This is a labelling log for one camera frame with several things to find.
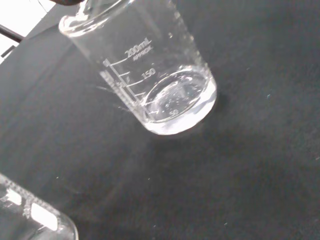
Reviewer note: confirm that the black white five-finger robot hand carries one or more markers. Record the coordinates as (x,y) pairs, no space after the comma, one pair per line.
(66,2)

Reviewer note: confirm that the black tripod pole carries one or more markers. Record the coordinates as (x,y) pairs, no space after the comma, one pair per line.
(11,33)

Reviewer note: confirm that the clear cloth clip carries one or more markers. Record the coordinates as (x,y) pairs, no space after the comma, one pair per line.
(7,52)

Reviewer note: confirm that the black bench cloth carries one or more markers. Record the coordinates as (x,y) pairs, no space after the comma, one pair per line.
(225,175)

